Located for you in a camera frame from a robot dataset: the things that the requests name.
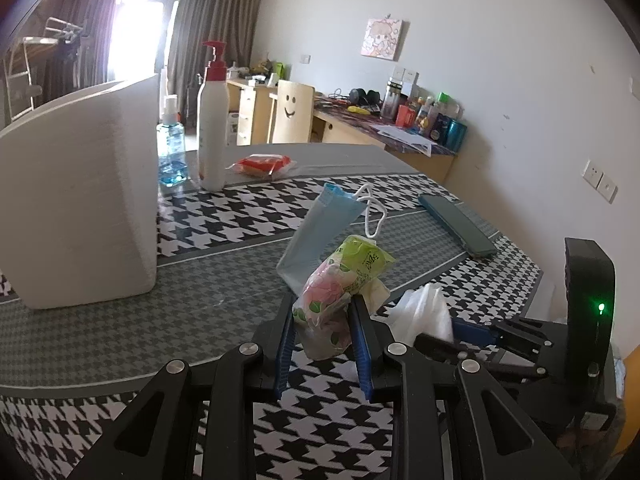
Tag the white paper sheets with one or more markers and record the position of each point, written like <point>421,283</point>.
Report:
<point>407,137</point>

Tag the pink wall picture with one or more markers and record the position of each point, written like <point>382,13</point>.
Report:
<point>382,38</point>

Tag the glass balcony door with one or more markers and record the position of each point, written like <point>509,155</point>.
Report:
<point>140,25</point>

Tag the green cap bottle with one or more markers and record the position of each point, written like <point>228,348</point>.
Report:
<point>446,104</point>

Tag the small metal bunk bed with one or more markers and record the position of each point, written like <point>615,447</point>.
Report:
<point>30,70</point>

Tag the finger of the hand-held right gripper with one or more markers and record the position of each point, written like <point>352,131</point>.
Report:
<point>440,345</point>
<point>472,330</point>

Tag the white tissue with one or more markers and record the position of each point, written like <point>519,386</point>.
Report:
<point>425,315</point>

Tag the wide brown curtain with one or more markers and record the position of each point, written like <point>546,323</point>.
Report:
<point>215,15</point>

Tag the black headphones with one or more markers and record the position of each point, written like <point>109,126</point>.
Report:
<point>365,96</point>

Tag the white pump lotion bottle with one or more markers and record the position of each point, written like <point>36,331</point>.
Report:
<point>212,135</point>

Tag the red snack packet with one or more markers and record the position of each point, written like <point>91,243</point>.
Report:
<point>262,165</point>

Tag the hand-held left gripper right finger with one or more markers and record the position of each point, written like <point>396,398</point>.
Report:
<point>362,355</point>

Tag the houndstooth tablecloth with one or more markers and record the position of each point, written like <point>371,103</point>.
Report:
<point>225,220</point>

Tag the desk with patterned cover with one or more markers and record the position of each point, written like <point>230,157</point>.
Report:
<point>400,152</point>

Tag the blue face mask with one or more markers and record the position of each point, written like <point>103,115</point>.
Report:
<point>315,235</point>

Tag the dark green flat case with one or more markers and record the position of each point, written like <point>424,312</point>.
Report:
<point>457,225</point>

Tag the wooden chair with smiley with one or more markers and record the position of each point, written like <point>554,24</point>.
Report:
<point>292,110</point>

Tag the floral tissue packet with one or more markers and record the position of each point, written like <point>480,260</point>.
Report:
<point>335,290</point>

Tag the teal can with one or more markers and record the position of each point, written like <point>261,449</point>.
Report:
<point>456,135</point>

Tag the white foam box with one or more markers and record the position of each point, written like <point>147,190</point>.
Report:
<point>75,200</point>

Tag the dark blue bottle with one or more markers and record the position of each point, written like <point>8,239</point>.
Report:
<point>440,129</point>

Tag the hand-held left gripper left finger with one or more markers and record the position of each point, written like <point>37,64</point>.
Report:
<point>285,350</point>

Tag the narrow brown curtain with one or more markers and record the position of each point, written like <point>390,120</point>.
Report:
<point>75,25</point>

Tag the blue hand sanitizer bottle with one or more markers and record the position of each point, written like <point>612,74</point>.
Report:
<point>171,155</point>

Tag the yellow object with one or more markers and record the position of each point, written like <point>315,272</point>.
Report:
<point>358,109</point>

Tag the red container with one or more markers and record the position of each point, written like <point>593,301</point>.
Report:
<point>406,116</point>

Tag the white carton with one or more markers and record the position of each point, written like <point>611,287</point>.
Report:
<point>410,82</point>

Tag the green box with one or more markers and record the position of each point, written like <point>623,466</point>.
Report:
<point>279,71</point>

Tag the white wall socket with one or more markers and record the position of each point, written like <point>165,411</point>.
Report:
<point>600,182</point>

